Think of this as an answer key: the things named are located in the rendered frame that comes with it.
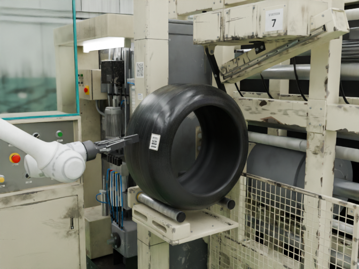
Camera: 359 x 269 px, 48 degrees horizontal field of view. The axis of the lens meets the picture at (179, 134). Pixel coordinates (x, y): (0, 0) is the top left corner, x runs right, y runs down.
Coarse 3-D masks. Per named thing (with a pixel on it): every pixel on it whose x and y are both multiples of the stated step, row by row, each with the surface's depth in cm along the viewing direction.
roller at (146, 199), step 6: (138, 198) 191; (144, 198) 187; (150, 198) 185; (150, 204) 182; (156, 204) 178; (162, 204) 176; (162, 210) 174; (168, 210) 170; (174, 210) 168; (168, 216) 171; (174, 216) 166; (180, 216) 165; (180, 222) 166
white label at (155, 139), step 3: (153, 135) 156; (156, 135) 155; (159, 135) 155; (153, 138) 156; (156, 138) 155; (159, 138) 155; (150, 141) 157; (153, 141) 156; (156, 141) 155; (150, 144) 157; (153, 144) 156; (156, 144) 155; (150, 147) 156; (153, 147) 156; (156, 147) 155; (156, 150) 155
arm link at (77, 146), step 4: (68, 144) 145; (72, 144) 146; (76, 144) 146; (80, 144) 146; (72, 148) 144; (76, 148) 144; (80, 148) 145; (84, 148) 147; (80, 152) 145; (84, 152) 145; (84, 156) 146; (84, 160) 146
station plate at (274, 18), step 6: (270, 12) 158; (276, 12) 155; (282, 12) 153; (270, 18) 158; (276, 18) 156; (282, 18) 153; (270, 24) 158; (276, 24) 156; (282, 24) 153; (270, 30) 158
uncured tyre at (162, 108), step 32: (160, 96) 167; (192, 96) 163; (224, 96) 172; (128, 128) 171; (160, 128) 157; (224, 128) 199; (128, 160) 171; (160, 160) 157; (224, 160) 198; (160, 192) 163; (192, 192) 195; (224, 192) 178
